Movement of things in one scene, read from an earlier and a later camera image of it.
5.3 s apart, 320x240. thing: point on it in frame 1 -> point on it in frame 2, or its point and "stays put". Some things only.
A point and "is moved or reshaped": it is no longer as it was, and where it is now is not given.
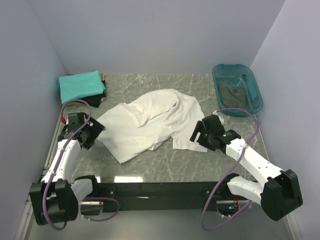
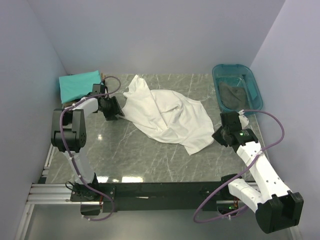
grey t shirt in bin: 233,97 stays put
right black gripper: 202,132 -> 219,136
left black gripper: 94,129 -> 114,107
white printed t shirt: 150,120 is moved or reshaped
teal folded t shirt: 80,86 stays put
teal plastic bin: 236,87 stays put
